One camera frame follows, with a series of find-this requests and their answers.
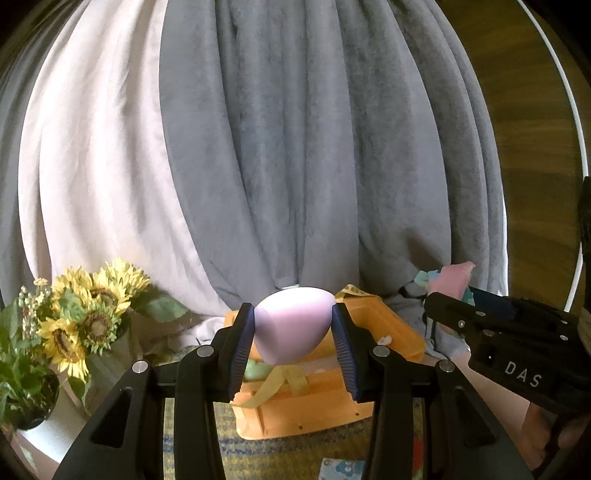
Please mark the grey curtain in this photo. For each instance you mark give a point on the grey curtain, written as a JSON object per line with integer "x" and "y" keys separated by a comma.
{"x": 323, "y": 161}
{"x": 9, "y": 207}

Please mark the white ribbed flower pot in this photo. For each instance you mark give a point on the white ribbed flower pot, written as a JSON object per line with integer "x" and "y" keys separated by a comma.
{"x": 51, "y": 438}

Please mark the white sheer curtain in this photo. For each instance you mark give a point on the white sheer curtain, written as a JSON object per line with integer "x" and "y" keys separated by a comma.
{"x": 503, "y": 258}

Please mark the green leafy plant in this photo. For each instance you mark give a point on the green leafy plant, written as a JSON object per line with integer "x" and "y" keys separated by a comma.
{"x": 23, "y": 369}

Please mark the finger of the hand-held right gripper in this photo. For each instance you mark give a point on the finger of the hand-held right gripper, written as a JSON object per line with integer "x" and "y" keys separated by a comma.
{"x": 496, "y": 304}
{"x": 448, "y": 311}

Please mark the grey green vase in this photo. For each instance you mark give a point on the grey green vase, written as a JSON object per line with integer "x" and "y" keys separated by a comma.
{"x": 111, "y": 369}

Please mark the person's right hand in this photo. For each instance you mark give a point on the person's right hand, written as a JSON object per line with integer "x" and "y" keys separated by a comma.
{"x": 538, "y": 431}

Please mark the white teal tissue packet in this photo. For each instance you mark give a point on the white teal tissue packet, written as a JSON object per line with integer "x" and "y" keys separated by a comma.
{"x": 341, "y": 468}

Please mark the pale pink curtain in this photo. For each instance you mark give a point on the pale pink curtain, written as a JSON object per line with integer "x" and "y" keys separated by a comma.
{"x": 101, "y": 184}

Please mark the sunflower bouquet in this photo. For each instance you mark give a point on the sunflower bouquet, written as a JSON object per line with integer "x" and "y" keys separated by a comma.
{"x": 92, "y": 314}

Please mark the pink pastel pouch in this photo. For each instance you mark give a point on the pink pastel pouch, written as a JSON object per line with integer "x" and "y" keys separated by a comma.
{"x": 452, "y": 281}

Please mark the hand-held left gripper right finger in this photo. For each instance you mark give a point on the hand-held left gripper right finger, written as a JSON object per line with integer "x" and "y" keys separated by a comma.
{"x": 345, "y": 353}

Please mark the pale lavender soft bundle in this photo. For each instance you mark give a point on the pale lavender soft bundle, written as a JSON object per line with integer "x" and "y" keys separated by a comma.
{"x": 291, "y": 323}

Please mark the green yellow plaid blanket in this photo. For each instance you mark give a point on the green yellow plaid blanket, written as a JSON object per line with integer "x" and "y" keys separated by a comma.
{"x": 277, "y": 457}

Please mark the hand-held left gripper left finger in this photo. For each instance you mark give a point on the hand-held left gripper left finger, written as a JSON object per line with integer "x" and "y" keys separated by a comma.
{"x": 240, "y": 353}

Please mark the white hoop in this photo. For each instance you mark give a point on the white hoop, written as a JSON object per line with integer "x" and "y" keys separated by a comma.
{"x": 572, "y": 106}

